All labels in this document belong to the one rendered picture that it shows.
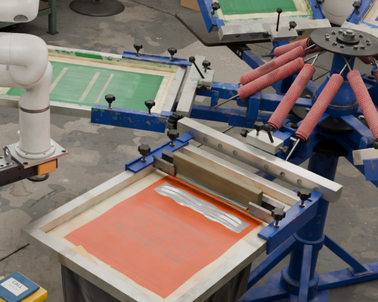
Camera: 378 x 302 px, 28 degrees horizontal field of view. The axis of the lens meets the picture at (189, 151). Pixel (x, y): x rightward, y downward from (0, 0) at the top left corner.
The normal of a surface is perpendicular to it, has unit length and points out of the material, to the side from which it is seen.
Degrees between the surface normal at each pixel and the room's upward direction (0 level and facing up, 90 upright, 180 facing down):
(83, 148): 0
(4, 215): 0
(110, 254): 0
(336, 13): 90
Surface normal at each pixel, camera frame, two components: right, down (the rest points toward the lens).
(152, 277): 0.08, -0.86
